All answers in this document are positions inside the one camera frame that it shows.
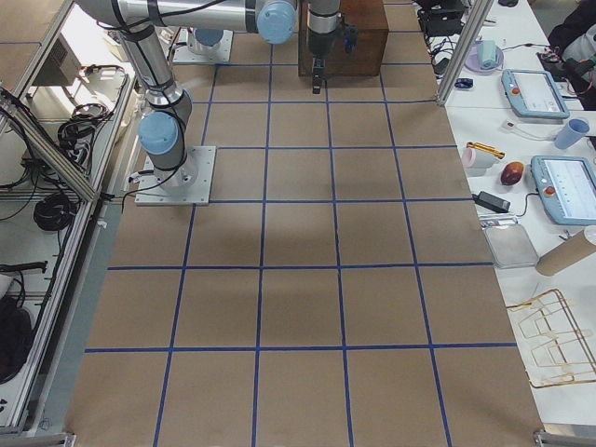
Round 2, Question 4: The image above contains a gold wire rack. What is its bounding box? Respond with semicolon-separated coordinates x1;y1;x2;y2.
506;289;595;389

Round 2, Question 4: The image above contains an aluminium frame post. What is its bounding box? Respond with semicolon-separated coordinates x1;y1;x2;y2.
436;0;494;106

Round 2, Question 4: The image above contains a lower blue teach pendant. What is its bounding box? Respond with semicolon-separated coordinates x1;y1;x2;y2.
530;156;595;226

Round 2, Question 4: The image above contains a pink white mug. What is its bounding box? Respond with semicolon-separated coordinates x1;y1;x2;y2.
461;147;499;169

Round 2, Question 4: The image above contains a teal cup on plate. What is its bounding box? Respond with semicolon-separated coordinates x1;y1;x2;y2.
476;40;497;70

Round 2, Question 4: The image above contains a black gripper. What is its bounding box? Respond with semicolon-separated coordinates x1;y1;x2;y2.
307;28;344;95

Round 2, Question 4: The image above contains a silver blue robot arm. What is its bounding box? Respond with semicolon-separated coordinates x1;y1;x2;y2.
187;28;224;54
78;1;298;190

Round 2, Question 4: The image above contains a small blue black device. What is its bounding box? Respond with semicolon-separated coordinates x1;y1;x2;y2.
454;77;474;90

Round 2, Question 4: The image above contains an upper blue teach pendant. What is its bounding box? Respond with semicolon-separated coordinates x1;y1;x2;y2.
501;69;570;119

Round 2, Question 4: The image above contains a purple plate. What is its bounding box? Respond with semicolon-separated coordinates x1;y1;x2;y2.
465;45;504;75

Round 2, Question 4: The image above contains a beige control box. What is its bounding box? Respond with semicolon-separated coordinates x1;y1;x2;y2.
33;34;81;87

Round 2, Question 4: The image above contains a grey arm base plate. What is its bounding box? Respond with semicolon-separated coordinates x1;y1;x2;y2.
170;28;234;65
134;146;216;207

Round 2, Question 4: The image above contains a blue teach pendant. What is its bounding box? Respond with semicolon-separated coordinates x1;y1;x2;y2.
501;69;570;119
530;156;595;226

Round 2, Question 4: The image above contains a light blue plastic cup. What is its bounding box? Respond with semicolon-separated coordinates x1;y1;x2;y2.
554;118;590;150

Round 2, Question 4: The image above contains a black coiled cable bundle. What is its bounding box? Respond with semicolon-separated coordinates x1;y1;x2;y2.
33;191;80;233

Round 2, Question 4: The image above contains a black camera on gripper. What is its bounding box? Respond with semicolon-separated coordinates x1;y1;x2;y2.
342;24;359;54

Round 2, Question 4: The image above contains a brown cardboard tube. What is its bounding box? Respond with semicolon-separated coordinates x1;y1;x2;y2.
535;225;595;276

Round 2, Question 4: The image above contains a red mango fruit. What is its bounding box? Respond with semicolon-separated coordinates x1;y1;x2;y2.
500;161;524;186

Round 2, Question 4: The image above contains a gold metal bar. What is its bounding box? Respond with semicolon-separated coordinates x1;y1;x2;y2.
467;142;505;159

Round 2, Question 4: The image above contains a dark wooden drawer cabinet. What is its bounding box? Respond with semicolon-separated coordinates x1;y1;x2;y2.
298;1;388;78

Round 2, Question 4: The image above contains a black power adapter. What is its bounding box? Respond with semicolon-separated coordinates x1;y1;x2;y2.
472;191;510;213

